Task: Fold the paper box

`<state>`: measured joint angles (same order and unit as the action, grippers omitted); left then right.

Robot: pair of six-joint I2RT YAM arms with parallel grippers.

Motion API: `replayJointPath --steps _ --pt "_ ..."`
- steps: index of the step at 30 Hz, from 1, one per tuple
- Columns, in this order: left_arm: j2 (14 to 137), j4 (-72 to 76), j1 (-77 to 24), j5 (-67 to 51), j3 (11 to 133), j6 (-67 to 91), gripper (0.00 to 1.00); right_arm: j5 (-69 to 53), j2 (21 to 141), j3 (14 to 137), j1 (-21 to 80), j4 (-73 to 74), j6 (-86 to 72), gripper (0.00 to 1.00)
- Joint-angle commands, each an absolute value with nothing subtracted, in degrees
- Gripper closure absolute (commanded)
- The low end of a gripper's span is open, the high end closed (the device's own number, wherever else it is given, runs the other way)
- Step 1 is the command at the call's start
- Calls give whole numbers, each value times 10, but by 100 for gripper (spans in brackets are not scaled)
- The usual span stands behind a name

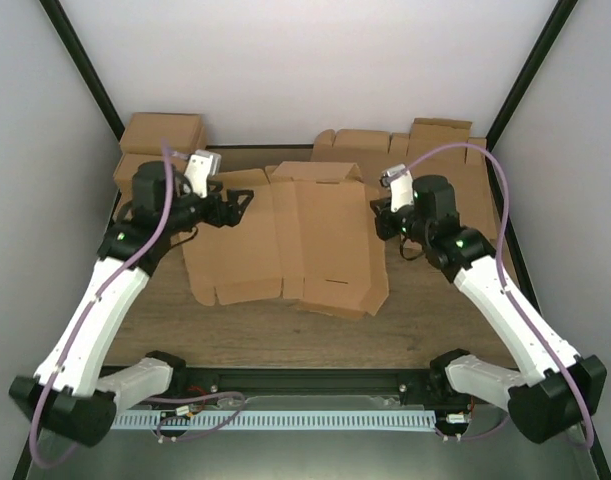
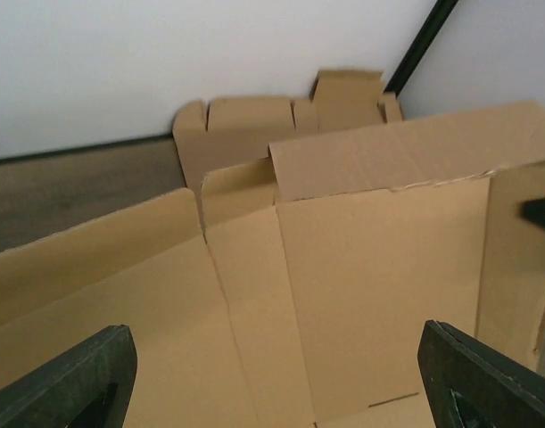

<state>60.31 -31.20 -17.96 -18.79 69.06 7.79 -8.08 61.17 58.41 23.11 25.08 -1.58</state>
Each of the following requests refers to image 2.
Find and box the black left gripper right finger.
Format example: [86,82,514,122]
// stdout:
[417,320,545,428]

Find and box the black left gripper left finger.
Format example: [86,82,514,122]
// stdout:
[0,325,136,427]

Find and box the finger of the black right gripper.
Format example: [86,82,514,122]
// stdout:
[519,197,545,230]

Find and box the cardboard box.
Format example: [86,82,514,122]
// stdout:
[0,101,545,427]

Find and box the upright cardboard sheet at back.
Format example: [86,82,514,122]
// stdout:
[313,69,385,131]

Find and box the stack of flat cardboard sheets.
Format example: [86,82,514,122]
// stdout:
[173,93,403,193]

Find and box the right black frame post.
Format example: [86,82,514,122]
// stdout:
[384,0,458,95]

